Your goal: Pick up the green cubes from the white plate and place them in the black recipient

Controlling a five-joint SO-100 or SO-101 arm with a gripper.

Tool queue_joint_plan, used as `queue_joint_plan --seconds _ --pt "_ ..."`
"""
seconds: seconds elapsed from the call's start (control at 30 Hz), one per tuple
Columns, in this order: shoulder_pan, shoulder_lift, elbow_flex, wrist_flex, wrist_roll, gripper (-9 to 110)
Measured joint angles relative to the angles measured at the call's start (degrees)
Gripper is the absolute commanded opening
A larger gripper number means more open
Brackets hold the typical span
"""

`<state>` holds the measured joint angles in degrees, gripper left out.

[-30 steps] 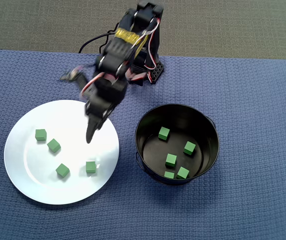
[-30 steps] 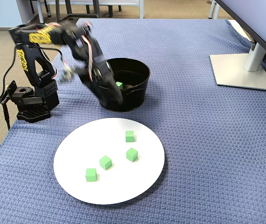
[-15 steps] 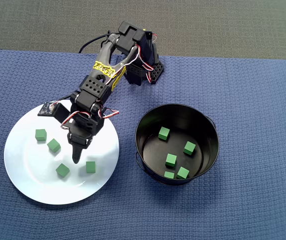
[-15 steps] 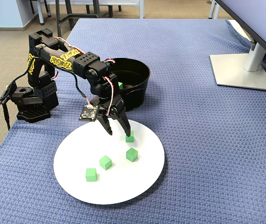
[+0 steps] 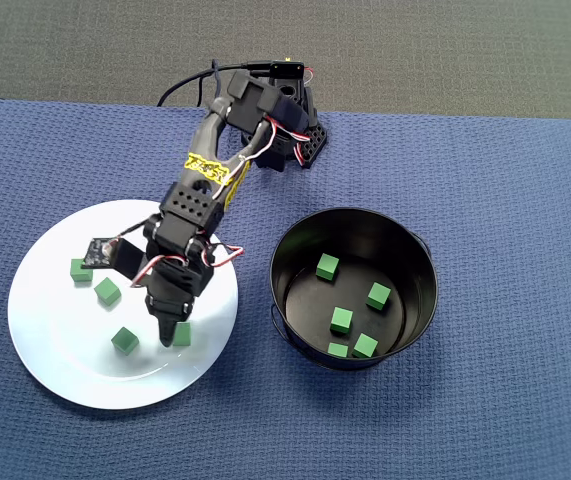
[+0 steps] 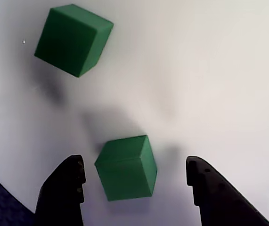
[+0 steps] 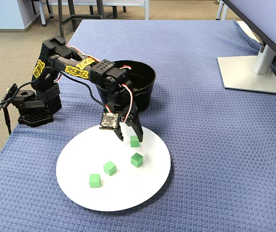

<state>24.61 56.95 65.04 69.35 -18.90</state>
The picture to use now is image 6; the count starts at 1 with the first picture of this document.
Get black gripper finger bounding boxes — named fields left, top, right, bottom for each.
left=186, top=155, right=269, bottom=226
left=34, top=154, right=87, bottom=226

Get green cube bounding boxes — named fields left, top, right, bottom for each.
left=94, top=135, right=158, bottom=202
left=33, top=3, right=114, bottom=78

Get white round plate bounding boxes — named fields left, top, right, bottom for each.
left=0, top=0, right=269, bottom=226

